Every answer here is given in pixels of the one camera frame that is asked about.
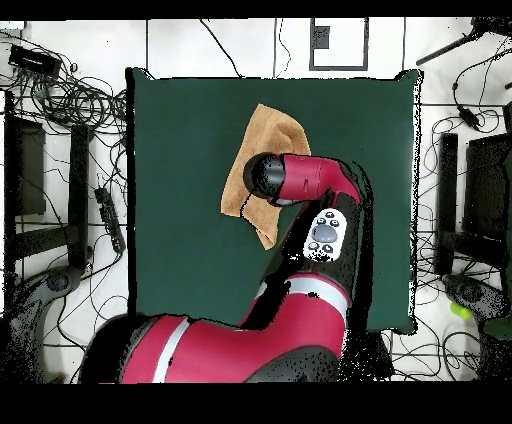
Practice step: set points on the dark green table cloth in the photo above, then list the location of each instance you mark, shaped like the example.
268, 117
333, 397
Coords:
180, 120

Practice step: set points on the black tripod pole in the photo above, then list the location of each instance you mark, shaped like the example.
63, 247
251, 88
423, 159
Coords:
448, 50

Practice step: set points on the dark green floor object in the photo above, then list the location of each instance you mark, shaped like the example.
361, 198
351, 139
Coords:
498, 328

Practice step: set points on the black metal frame stand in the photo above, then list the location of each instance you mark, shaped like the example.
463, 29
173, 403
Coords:
78, 192
488, 188

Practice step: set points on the black power strip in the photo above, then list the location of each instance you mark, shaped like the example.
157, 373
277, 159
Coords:
110, 218

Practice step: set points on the black network switch box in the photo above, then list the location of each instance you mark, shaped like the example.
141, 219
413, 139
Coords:
34, 60

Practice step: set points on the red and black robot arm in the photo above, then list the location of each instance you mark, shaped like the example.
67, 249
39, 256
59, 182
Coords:
308, 176

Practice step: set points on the orange terry towel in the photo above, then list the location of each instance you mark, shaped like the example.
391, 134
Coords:
272, 128

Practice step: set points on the grey square floor frame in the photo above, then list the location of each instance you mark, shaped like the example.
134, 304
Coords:
312, 44

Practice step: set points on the black power adapter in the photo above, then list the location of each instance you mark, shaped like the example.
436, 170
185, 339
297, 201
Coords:
468, 118

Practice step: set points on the yellow-green ball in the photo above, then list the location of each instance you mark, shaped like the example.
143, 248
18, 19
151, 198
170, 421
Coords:
460, 311

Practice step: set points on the black rectangular floor box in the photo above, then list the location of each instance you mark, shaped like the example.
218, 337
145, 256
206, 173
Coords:
378, 356

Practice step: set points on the grey black chair base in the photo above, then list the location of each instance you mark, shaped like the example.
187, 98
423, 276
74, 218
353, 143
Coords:
468, 292
56, 282

